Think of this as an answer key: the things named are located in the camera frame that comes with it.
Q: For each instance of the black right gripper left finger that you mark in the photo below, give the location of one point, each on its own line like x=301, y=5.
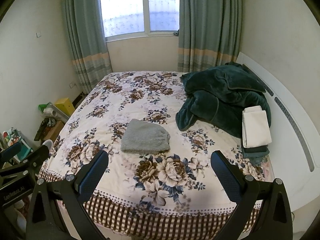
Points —
x=45, y=220

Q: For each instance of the window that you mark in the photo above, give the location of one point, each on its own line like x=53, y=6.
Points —
x=136, y=18

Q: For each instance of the right green curtain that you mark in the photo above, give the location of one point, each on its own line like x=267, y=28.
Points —
x=209, y=33

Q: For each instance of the white bucket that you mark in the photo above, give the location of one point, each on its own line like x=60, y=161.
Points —
x=48, y=143

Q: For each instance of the white bed headboard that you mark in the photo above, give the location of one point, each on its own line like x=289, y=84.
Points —
x=294, y=151

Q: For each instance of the yellow box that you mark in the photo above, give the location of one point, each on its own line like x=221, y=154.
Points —
x=65, y=105

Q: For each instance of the folded white cloth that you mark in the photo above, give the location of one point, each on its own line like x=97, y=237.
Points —
x=255, y=128

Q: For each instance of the teal shelf unit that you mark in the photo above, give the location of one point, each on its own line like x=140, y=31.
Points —
x=14, y=147

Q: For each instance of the dark green fleece blanket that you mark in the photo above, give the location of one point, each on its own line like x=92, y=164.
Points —
x=219, y=95

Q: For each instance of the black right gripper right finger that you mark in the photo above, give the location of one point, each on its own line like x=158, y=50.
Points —
x=274, y=220

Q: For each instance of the green curtain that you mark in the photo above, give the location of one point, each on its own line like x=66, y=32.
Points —
x=86, y=39
x=209, y=33

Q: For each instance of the grey fleece pants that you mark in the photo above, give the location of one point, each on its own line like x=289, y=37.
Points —
x=145, y=137

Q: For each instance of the white pipe roll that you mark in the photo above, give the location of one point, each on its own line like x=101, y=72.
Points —
x=50, y=112

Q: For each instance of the brown wooden nightstand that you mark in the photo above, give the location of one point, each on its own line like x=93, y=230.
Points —
x=51, y=133

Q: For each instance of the left green curtain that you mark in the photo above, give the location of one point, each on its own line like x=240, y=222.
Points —
x=86, y=39

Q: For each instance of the folded dark green cloth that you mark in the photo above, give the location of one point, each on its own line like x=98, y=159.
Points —
x=256, y=154

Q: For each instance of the floral bed blanket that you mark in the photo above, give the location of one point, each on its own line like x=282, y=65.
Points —
x=159, y=183

